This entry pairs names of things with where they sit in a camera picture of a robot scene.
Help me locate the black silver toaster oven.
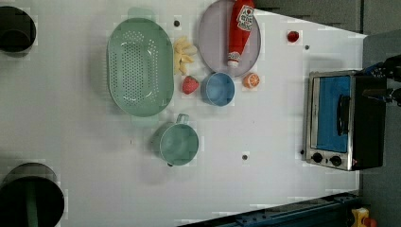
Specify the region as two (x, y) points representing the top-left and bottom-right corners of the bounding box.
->
(305, 70), (387, 171)

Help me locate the black robot base upper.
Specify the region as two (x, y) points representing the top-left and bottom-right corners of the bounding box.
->
(0, 6), (37, 53)

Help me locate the black robot base lower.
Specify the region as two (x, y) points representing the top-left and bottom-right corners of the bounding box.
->
(1, 163), (65, 227)

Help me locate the blue bowl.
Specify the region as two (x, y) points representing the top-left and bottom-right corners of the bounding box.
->
(200, 73), (235, 107)

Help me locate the toy strawberry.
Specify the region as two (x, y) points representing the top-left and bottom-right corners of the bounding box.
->
(182, 76), (200, 95)

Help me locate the green mug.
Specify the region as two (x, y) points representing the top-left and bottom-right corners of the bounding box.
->
(151, 113), (200, 166)

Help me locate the toy orange half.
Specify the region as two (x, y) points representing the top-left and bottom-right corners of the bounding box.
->
(242, 73), (260, 89)

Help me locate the peeled toy banana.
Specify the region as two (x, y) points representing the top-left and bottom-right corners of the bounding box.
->
(173, 36), (198, 75)

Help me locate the grey round plate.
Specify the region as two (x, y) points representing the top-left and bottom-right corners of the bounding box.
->
(198, 0), (261, 77)

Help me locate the green oval colander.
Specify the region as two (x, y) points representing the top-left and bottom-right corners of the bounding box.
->
(107, 8), (174, 128)

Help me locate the red ketchup bottle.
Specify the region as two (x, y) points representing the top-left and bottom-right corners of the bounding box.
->
(227, 0), (254, 68)

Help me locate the small red toy fruit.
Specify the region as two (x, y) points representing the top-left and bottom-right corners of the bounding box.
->
(287, 31), (300, 43)

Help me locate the yellow red object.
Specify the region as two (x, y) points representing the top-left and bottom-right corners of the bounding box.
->
(351, 207), (377, 227)

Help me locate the blue metal frame rail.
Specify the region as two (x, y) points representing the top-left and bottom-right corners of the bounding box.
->
(181, 193), (361, 227)

